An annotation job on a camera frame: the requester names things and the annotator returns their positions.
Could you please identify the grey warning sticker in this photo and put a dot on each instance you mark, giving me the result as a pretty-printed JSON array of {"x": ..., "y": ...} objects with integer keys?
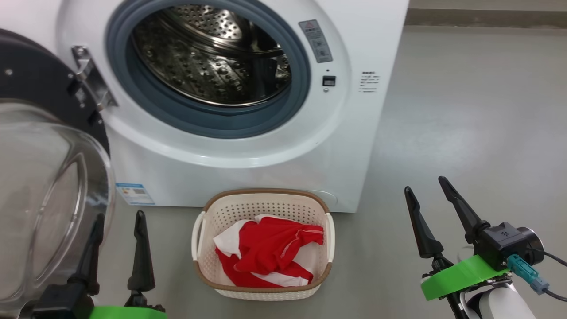
[{"x": 316, "y": 40}]

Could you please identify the cream perforated laundry basket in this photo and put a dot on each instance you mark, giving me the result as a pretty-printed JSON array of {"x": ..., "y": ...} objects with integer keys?
[{"x": 266, "y": 204}]

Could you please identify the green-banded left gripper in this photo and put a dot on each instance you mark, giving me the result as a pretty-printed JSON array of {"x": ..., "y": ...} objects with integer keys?
[{"x": 128, "y": 312}]

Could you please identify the white front-load washing machine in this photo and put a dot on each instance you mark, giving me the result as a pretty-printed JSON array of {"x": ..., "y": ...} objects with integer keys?
[{"x": 354, "y": 146}]

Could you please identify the black round glass washer door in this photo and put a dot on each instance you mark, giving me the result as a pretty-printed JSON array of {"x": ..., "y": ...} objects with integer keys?
[{"x": 40, "y": 71}]

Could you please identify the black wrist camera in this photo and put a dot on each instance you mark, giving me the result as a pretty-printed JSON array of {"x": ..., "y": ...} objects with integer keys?
[
  {"x": 62, "y": 303},
  {"x": 505, "y": 241}
]

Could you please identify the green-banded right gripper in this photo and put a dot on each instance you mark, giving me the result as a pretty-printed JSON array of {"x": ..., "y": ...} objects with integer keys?
[{"x": 465, "y": 274}]

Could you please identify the perforated steel washer drum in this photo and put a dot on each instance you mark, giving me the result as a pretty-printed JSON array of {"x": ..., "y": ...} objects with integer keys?
[{"x": 199, "y": 66}]

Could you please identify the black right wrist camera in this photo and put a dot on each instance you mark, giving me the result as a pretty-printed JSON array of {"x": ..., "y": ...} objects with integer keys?
[{"x": 505, "y": 241}]

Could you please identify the grey rubber door gasket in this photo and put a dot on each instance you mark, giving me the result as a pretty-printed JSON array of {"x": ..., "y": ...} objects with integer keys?
[{"x": 199, "y": 120}]

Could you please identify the blue energy label sticker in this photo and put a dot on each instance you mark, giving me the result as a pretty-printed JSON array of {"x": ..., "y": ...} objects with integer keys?
[{"x": 135, "y": 194}]

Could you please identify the round white filter cover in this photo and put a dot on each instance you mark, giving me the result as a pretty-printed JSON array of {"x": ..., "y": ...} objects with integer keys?
[{"x": 325, "y": 198}]

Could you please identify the black door lock latch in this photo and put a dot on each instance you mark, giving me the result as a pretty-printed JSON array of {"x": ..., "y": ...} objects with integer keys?
[{"x": 328, "y": 80}]

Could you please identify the red and white garment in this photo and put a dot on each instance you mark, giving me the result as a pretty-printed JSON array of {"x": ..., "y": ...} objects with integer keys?
[{"x": 270, "y": 248}]

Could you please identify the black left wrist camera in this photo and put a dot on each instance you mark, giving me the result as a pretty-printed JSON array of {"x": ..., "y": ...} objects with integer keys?
[{"x": 62, "y": 303}]

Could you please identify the teal right camera connector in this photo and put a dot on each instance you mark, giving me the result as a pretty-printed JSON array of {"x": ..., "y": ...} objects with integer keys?
[{"x": 525, "y": 270}]

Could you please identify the metal door hinge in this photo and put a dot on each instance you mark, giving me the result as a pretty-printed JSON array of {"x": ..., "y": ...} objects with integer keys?
[{"x": 93, "y": 79}]

